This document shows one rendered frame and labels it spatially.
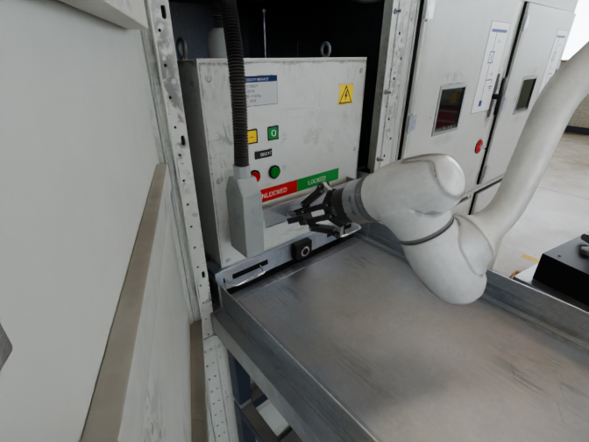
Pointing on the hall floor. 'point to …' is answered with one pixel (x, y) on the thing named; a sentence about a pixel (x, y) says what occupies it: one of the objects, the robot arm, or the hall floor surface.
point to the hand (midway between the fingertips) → (299, 217)
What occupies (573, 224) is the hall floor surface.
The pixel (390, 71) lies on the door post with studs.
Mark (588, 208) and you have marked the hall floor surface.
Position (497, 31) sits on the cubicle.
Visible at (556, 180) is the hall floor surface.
